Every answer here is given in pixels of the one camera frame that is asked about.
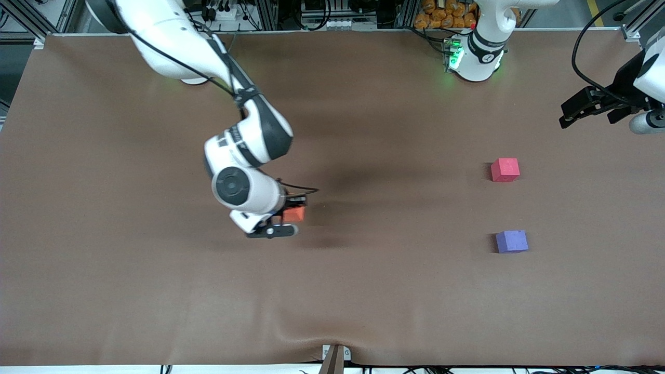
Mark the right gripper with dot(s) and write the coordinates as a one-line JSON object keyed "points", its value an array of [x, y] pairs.
{"points": [[291, 202]]}

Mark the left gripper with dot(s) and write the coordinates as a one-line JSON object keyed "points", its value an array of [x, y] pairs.
{"points": [[622, 85]]}

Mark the orange foam block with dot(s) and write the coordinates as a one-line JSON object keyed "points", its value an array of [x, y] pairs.
{"points": [[295, 215]]}

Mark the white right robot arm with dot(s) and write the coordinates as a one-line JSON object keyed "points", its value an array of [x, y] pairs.
{"points": [[166, 47]]}

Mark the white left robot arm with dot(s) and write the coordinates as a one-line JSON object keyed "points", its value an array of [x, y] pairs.
{"points": [[483, 52]]}

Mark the red foam block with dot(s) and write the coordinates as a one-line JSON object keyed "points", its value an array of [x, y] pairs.
{"points": [[505, 170]]}

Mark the brown table mat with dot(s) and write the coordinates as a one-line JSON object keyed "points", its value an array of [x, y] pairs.
{"points": [[363, 285]]}

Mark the purple foam block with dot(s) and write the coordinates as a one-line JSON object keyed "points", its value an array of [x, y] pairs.
{"points": [[511, 242]]}

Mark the pile of orange objects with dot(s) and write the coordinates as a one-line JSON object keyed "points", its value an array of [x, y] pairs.
{"points": [[441, 15]]}

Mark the white connector block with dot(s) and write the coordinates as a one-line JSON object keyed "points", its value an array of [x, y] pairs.
{"points": [[343, 23]]}

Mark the white power strip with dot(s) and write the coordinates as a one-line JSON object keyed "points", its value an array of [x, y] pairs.
{"points": [[223, 13]]}

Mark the metal corner bracket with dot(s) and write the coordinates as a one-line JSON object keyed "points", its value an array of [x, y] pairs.
{"points": [[631, 34], [39, 42]]}

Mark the aluminium frame rail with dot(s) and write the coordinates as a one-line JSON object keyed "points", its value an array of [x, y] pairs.
{"points": [[31, 18], [641, 18]]}

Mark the aluminium frame post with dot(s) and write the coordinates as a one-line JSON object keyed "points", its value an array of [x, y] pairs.
{"points": [[268, 15], [406, 13]]}

